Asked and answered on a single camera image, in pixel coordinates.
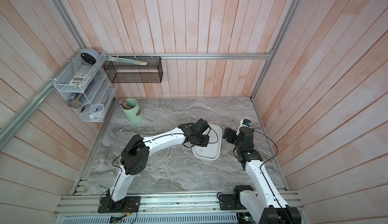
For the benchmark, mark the round grey alarm clock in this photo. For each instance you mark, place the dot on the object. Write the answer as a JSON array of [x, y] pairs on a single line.
[[90, 56]]

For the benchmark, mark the white wire shelf rack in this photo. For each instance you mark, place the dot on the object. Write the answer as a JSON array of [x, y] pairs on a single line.
[[82, 85]]

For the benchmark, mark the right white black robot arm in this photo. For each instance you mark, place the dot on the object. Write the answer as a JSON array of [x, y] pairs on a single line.
[[263, 201]]

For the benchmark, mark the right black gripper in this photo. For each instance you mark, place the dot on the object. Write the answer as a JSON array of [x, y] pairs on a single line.
[[234, 134]]

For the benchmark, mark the horizontal aluminium wall rail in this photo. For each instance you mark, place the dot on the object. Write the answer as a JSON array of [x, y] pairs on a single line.
[[197, 56]]

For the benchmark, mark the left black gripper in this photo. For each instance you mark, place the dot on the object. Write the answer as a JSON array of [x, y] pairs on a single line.
[[204, 143]]

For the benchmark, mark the black wire mesh basket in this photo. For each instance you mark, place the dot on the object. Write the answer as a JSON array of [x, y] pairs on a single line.
[[134, 69]]

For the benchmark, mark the white rectangular storage tray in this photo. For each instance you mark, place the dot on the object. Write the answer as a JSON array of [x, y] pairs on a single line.
[[212, 151]]

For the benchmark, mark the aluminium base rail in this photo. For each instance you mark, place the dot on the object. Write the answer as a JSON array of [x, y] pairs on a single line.
[[164, 208]]

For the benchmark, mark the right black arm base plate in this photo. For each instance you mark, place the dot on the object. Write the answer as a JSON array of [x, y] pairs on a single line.
[[227, 202]]

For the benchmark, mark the green cup with utensils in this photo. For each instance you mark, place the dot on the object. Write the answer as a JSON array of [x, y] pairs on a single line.
[[132, 110]]

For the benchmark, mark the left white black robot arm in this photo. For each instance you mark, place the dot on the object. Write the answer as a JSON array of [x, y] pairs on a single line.
[[134, 157]]

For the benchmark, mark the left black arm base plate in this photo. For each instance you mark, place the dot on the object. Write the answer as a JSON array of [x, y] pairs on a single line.
[[128, 204]]

